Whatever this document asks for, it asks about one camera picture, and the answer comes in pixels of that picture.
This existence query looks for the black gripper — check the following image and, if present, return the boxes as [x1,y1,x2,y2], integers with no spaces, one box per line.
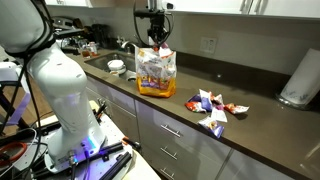
[147,15,170,47]

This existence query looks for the white red snack sachet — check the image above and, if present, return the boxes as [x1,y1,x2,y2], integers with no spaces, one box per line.
[152,41,175,59]

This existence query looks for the orange white snack packet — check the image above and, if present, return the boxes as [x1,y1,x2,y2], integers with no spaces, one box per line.
[134,45,178,99]

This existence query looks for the dark blue sachet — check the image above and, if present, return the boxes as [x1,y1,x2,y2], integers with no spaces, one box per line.
[187,93,203,103]

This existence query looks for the red orange sachet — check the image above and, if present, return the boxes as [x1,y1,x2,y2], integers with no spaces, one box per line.
[184,101,207,114]

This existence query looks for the white purple upright sachet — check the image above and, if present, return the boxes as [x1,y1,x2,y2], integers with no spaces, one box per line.
[198,88,214,113]

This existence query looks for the white pink sachet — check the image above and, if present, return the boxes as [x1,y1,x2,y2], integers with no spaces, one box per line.
[209,93,225,106]

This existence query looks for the plain white sachet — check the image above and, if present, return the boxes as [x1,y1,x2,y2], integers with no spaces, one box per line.
[210,105,229,124]

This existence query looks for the red sachet with white end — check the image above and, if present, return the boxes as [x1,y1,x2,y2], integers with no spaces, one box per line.
[223,102,251,116]

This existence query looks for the chrome faucet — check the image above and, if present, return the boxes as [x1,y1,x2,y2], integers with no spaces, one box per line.
[116,35,139,56]

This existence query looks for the stainless steel sink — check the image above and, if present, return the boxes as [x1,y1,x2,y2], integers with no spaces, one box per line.
[84,52,138,83]

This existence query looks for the white bowl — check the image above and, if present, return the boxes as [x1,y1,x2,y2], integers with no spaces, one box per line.
[106,59,128,76]

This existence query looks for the glass jar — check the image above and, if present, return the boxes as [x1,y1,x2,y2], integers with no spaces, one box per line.
[87,41,100,58]

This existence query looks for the dark appliance clutter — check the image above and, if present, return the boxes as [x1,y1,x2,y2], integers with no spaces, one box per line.
[49,14,88,52]

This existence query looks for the white upper cabinets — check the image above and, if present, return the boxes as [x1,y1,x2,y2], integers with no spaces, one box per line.
[162,0,320,20]

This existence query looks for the white perforated robot table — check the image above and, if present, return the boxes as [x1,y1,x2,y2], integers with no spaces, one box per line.
[13,99,162,180]

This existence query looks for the grey lower cabinet drawers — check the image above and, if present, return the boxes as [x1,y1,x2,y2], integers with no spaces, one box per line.
[85,77,296,180]

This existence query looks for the black metal rails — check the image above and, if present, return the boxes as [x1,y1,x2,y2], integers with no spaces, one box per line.
[98,142,133,180]

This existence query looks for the white paper towel roll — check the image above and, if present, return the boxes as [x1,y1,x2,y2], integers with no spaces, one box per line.
[275,47,320,111]

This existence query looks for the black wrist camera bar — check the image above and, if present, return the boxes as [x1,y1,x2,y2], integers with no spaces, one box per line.
[133,9,165,19]

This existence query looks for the white wall outlet plate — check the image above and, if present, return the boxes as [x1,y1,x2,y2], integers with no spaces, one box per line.
[199,36,218,55]

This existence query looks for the silver drawer handle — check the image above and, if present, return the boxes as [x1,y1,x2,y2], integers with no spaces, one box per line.
[159,167,176,180]
[160,123,183,139]
[160,146,179,161]

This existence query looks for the orange handled tool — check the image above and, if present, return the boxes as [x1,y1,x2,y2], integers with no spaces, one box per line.
[121,136,142,151]

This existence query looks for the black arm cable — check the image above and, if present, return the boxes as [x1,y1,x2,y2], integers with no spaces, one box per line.
[0,0,56,180]

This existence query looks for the red cable coil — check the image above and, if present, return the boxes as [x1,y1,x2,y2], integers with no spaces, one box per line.
[0,141,28,168]

